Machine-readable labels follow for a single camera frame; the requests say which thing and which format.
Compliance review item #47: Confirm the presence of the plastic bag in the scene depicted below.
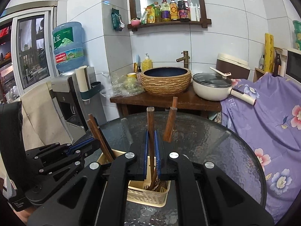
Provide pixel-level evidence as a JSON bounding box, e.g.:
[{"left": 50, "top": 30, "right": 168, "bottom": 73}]
[{"left": 100, "top": 72, "right": 144, "bottom": 98}]

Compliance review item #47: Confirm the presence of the beige cloth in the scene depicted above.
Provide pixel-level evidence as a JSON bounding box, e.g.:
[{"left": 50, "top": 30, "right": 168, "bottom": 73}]
[{"left": 20, "top": 83, "right": 71, "bottom": 150}]

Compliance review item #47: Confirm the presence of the cream pan with lid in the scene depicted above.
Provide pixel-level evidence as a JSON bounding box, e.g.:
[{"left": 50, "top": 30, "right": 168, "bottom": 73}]
[{"left": 192, "top": 73, "right": 256, "bottom": 106}]

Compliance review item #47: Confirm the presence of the white microwave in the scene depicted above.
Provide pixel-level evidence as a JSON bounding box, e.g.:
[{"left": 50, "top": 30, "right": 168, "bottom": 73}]
[{"left": 285, "top": 48, "right": 301, "bottom": 83}]

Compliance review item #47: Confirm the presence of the black chopstick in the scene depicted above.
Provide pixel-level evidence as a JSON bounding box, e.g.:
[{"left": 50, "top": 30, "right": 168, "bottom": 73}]
[{"left": 97, "top": 127, "right": 116, "bottom": 161}]

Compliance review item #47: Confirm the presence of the brown rice cooker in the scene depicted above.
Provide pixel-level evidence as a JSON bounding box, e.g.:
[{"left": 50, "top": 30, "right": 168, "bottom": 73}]
[{"left": 216, "top": 53, "right": 250, "bottom": 80}]

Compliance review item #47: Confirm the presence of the wooden framed mirror shelf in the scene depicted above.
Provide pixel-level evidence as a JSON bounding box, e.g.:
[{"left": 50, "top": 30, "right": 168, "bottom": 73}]
[{"left": 128, "top": 0, "right": 212, "bottom": 32}]

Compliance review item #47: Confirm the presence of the yellow soap bottle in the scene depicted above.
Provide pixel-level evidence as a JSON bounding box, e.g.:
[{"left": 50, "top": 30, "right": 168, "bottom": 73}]
[{"left": 141, "top": 53, "right": 153, "bottom": 71}]

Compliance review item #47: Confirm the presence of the purple floral cloth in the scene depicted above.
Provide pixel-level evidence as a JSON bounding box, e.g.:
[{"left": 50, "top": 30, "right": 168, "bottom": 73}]
[{"left": 221, "top": 73, "right": 301, "bottom": 222}]

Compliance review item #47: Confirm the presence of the water dispenser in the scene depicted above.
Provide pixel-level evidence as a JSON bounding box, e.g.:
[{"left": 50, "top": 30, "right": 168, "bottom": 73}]
[{"left": 50, "top": 66, "right": 107, "bottom": 142}]

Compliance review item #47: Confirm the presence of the woven basin sink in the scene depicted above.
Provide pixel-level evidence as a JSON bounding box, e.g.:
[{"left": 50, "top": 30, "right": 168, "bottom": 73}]
[{"left": 141, "top": 67, "right": 192, "bottom": 96}]

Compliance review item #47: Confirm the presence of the green hanging packet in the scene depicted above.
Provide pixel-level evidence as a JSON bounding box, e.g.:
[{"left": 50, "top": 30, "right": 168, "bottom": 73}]
[{"left": 111, "top": 8, "right": 125, "bottom": 31}]

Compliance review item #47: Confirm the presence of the brown wooden chopstick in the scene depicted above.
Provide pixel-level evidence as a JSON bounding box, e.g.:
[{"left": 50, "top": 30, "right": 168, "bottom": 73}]
[
  {"left": 163, "top": 107, "right": 177, "bottom": 142},
  {"left": 146, "top": 107, "right": 157, "bottom": 190},
  {"left": 87, "top": 118, "right": 115, "bottom": 163},
  {"left": 87, "top": 114, "right": 100, "bottom": 139},
  {"left": 172, "top": 96, "right": 178, "bottom": 108}
]

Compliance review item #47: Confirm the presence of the blue water jug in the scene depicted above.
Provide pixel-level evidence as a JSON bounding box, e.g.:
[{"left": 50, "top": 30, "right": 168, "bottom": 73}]
[{"left": 52, "top": 21, "right": 85, "bottom": 73}]

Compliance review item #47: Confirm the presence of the brass faucet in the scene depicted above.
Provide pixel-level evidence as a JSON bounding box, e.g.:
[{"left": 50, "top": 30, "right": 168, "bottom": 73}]
[{"left": 176, "top": 50, "right": 190, "bottom": 68}]

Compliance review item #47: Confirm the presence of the dark soy sauce bottle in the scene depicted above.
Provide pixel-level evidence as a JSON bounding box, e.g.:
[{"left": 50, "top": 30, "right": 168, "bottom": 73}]
[{"left": 177, "top": 0, "right": 190, "bottom": 21}]

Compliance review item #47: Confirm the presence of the wooden counter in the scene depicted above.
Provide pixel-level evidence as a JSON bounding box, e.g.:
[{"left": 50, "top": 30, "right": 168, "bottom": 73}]
[{"left": 110, "top": 86, "right": 221, "bottom": 118}]

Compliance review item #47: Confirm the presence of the brown glass bottle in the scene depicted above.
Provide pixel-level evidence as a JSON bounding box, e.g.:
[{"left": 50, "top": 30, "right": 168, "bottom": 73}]
[{"left": 272, "top": 51, "right": 281, "bottom": 77}]

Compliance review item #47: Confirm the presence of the cream perforated utensil holder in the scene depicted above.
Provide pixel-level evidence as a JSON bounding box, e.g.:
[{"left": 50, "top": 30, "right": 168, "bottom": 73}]
[{"left": 96, "top": 149, "right": 172, "bottom": 208}]

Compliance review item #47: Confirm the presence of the yellow roll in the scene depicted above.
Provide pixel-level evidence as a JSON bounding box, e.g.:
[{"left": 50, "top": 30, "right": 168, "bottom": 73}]
[{"left": 264, "top": 33, "right": 274, "bottom": 73}]

